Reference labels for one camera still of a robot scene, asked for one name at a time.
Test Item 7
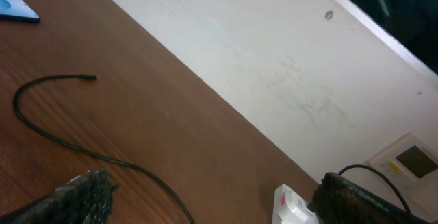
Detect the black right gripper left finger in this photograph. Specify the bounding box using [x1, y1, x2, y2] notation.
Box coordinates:
[1, 169, 118, 224]

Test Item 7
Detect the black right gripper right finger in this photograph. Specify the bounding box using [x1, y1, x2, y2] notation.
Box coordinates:
[307, 172, 428, 224]

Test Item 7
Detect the black charger cable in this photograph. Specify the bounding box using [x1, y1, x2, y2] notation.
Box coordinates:
[12, 74, 196, 224]

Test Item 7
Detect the blue Galaxy smartphone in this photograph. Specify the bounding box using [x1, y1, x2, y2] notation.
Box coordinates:
[0, 0, 40, 23]

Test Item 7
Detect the white power strip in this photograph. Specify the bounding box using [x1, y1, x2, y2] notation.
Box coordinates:
[272, 184, 319, 224]

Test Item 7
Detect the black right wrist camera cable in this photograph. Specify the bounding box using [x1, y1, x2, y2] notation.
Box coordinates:
[337, 164, 412, 214]

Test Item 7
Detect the white wall control panel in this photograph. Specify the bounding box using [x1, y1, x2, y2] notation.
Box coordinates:
[368, 133, 437, 197]

